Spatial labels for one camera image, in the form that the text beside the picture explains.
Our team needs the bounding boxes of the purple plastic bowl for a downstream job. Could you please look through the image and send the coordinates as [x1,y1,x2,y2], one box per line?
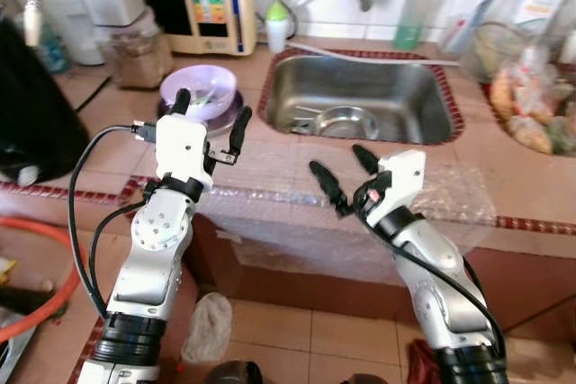
[159,65,239,124]

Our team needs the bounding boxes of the dark plate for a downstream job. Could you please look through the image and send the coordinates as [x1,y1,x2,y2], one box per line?
[205,87,256,136]

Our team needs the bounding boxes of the round steel bowl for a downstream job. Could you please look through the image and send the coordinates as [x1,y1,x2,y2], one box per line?
[310,105,381,140]

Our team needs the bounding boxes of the clear bubble wrap sheet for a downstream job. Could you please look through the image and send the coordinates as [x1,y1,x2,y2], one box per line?
[193,146,496,286]

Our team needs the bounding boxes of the clear glass jar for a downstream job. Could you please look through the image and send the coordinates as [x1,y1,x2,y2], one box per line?
[99,24,174,90]

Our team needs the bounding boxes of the stainless steel sink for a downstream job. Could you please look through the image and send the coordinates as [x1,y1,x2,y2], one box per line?
[265,53,457,146]

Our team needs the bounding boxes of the beige water ioniser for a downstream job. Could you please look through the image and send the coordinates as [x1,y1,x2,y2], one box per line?
[174,0,257,57]

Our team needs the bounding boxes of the small white bottle green cap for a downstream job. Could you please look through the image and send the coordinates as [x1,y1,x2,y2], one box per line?
[265,2,292,54]

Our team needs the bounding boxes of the container with green lid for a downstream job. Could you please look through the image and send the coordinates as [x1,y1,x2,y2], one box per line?
[36,0,104,66]

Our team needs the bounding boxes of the black pot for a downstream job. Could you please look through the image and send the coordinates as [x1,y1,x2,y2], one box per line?
[0,15,91,187]

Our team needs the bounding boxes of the clear bottle blue cap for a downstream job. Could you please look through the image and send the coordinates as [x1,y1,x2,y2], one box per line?
[393,0,446,52]

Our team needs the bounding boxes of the red cloth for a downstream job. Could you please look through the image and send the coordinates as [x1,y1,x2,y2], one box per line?
[405,339,442,384]

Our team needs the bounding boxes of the clear glass bowl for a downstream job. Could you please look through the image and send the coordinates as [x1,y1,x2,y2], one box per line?
[468,22,532,84]

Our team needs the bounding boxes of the white crumpled cloth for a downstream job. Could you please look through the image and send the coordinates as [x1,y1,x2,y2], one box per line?
[180,292,233,365]

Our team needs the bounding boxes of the plastic bag of vegetables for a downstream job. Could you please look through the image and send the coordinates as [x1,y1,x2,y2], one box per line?
[490,47,576,156]

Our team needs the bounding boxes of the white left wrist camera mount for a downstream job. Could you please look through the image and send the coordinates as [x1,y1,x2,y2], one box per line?
[155,114,214,189]

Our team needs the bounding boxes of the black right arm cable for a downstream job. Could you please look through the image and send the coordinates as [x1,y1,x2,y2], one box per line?
[355,209,507,358]

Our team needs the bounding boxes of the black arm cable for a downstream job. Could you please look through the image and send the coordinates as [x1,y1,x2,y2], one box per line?
[87,197,149,313]
[355,209,507,358]
[67,125,158,317]

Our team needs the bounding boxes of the thin white hose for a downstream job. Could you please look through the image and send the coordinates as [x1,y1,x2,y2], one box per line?
[286,40,460,68]

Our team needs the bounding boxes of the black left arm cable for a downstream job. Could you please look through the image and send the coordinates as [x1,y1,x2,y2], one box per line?
[87,197,149,313]
[67,125,158,317]

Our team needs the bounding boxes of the flexible metal hose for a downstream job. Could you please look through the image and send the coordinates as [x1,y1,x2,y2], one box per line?
[22,0,71,48]

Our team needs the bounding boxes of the orange hose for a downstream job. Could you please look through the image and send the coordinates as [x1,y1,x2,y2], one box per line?
[0,218,82,344]

